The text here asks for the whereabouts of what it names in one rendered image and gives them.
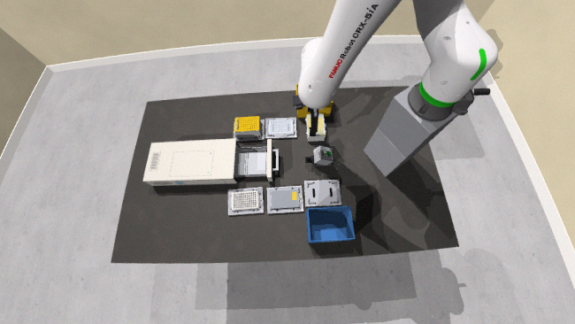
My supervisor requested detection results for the blue open bin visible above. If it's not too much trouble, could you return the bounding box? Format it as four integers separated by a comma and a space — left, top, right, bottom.
306, 206, 355, 243

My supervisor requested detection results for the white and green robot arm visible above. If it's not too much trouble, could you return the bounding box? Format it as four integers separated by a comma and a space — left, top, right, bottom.
293, 0, 498, 121

